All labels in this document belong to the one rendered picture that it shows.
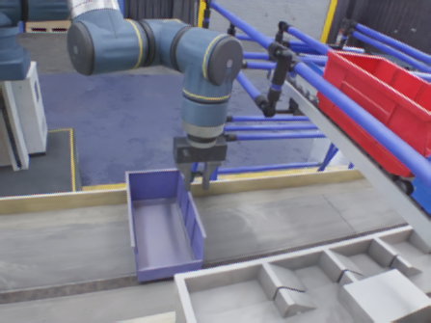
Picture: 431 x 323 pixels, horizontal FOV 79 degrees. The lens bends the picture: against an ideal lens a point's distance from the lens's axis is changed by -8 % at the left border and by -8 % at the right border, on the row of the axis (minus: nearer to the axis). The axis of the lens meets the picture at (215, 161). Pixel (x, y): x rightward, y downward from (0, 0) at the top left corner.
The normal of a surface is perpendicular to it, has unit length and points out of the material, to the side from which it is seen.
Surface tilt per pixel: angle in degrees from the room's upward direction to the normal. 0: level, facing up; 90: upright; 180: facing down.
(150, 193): 88
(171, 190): 88
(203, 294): 10
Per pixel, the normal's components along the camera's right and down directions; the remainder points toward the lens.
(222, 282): 0.31, 0.40
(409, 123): -0.95, 0.09
